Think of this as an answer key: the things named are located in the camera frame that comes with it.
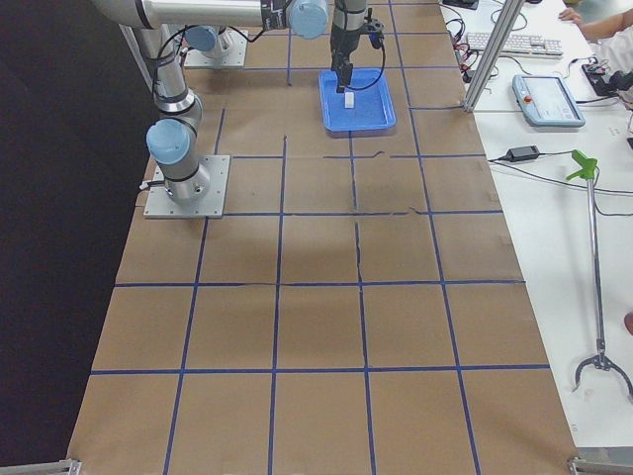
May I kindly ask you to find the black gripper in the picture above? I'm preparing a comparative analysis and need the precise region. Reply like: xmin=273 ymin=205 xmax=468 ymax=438
xmin=330 ymin=19 xmax=363 ymax=93

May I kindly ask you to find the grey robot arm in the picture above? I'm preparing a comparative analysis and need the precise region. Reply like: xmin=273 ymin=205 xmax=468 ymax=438
xmin=95 ymin=1 xmax=384 ymax=218
xmin=94 ymin=0 xmax=329 ymax=40

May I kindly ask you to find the blue plastic tray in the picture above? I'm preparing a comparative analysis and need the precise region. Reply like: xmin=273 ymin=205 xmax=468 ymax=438
xmin=318 ymin=67 xmax=397 ymax=137

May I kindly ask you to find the person's hand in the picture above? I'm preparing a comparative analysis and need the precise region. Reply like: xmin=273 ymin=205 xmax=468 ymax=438
xmin=558 ymin=8 xmax=583 ymax=24

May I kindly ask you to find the white computer keyboard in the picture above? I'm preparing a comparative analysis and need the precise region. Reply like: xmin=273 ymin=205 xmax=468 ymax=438
xmin=466 ymin=32 xmax=564 ymax=58

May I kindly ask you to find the black power adapter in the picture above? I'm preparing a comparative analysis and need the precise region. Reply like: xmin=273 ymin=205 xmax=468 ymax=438
xmin=505 ymin=145 xmax=541 ymax=162

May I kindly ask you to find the teach pendant tablet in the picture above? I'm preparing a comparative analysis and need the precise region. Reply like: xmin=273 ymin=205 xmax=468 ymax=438
xmin=511 ymin=74 xmax=586 ymax=128

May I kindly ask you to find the brown paper table mat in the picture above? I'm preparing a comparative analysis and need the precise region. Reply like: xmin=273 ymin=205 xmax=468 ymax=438
xmin=68 ymin=1 xmax=575 ymax=474

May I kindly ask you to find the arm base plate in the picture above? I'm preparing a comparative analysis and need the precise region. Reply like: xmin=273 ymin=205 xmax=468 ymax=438
xmin=143 ymin=155 xmax=230 ymax=219
xmin=184 ymin=26 xmax=248 ymax=69

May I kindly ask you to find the aluminium frame post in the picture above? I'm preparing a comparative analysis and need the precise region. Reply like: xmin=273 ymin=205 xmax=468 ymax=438
xmin=463 ymin=0 xmax=524 ymax=112

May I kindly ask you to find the green handled reacher grabber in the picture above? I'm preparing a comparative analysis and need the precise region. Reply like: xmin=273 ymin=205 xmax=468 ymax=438
xmin=566 ymin=149 xmax=632 ymax=401

